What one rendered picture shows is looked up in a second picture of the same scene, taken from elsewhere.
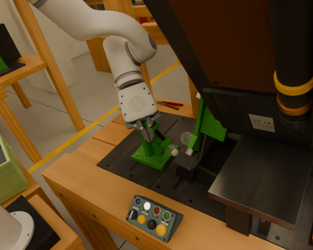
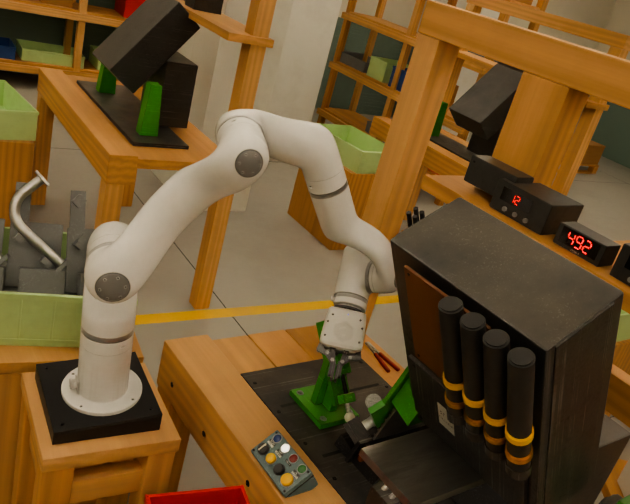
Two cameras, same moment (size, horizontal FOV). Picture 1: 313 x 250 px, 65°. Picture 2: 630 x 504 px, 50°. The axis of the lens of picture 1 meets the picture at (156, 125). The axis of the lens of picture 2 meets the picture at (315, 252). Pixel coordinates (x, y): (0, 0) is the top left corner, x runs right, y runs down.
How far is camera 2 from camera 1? 92 cm
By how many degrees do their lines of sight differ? 12
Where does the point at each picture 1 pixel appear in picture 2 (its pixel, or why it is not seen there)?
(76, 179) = (208, 375)
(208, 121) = (405, 394)
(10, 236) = (119, 387)
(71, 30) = (327, 227)
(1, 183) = not seen: hidden behind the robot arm
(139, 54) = (377, 283)
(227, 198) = (374, 461)
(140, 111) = (341, 341)
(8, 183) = not seen: hidden behind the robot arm
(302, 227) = not seen: outside the picture
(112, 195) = (245, 419)
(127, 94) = (340, 316)
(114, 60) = (347, 272)
